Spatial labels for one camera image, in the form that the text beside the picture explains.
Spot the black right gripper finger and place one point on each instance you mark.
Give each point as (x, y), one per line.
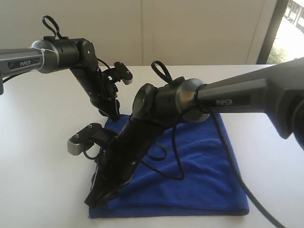
(97, 194)
(106, 191)

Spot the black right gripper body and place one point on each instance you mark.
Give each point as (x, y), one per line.
(118, 160)

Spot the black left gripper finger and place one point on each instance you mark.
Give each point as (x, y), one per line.
(110, 109)

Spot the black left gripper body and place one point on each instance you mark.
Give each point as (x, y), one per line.
(101, 91)

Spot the blue microfiber cloth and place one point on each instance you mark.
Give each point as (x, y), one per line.
(209, 188)

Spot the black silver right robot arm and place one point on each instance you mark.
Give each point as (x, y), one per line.
(277, 91)

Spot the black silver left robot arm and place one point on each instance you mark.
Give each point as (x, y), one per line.
(56, 53)

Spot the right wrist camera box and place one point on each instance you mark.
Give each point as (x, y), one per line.
(83, 140)

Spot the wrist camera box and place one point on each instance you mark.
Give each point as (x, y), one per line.
(119, 73)
(83, 140)

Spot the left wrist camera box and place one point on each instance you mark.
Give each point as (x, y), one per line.
(119, 73)

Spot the dark window frame post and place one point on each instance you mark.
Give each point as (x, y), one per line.
(273, 27)

